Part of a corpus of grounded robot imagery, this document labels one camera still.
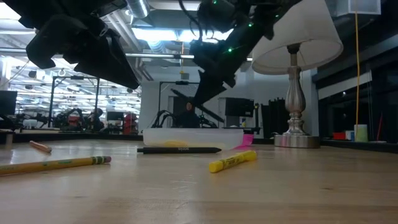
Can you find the thick yellow highlighter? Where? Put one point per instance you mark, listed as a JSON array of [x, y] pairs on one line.
[[230, 162]]

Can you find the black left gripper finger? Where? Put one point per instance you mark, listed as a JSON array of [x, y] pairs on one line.
[[105, 62], [124, 56]]

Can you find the black pen white print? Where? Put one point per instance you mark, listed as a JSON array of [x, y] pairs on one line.
[[186, 150]]

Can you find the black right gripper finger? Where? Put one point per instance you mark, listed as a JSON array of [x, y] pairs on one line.
[[216, 87], [203, 88]]

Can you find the red rod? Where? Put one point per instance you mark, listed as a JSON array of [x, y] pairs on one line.
[[379, 129]]

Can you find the person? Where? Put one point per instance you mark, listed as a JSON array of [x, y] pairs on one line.
[[188, 119], [97, 119]]

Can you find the black computer monitor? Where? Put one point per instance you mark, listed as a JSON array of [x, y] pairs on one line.
[[7, 102], [241, 107]]

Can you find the black folding panels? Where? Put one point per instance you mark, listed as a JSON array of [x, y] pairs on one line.
[[273, 118]]

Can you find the black aluminium table frame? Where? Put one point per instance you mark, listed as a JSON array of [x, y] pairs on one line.
[[62, 137]]

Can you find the grey wall vent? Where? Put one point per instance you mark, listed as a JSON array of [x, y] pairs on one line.
[[185, 76]]

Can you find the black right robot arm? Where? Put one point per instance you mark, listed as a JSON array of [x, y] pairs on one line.
[[264, 18]]

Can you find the clear plastic supply box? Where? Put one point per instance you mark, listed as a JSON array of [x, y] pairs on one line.
[[192, 137]]

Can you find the short wooden pencil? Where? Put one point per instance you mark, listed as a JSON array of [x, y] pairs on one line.
[[40, 146]]

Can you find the black gantry frame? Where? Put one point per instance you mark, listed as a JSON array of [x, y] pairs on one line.
[[77, 77], [182, 83]]

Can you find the yellow pencil green ferrule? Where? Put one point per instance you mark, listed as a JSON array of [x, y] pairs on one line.
[[62, 164]]

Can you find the blue white box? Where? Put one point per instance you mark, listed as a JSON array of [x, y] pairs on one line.
[[349, 136]]

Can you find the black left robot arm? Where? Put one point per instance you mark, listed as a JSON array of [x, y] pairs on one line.
[[46, 9]]

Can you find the white shade table lamp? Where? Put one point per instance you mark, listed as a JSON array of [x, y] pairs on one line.
[[304, 31]]

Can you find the pale green roll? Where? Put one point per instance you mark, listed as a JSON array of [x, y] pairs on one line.
[[361, 133]]

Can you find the long ceiling light bar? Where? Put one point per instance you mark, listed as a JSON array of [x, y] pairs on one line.
[[155, 55]]

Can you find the red bin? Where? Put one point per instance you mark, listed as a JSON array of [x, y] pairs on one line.
[[339, 136]]

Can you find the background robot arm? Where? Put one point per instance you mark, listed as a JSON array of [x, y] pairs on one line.
[[155, 121], [206, 123]]

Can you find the small beige post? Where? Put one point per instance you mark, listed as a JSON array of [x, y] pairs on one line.
[[8, 140]]

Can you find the silver air duct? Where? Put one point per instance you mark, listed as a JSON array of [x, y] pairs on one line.
[[138, 7]]

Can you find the white background device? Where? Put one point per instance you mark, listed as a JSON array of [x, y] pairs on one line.
[[30, 123]]

